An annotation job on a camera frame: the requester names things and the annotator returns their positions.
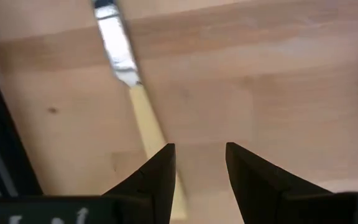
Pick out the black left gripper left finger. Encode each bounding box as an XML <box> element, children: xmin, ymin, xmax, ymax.
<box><xmin>102</xmin><ymin>142</ymin><xmax>177</xmax><ymax>224</ymax></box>

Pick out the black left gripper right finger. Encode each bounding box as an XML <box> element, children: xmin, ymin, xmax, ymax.
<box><xmin>225</xmin><ymin>142</ymin><xmax>334</xmax><ymax>224</ymax></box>

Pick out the knife with pale yellow handle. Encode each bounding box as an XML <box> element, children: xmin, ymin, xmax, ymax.
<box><xmin>91</xmin><ymin>0</ymin><xmax>188</xmax><ymax>221</ymax></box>

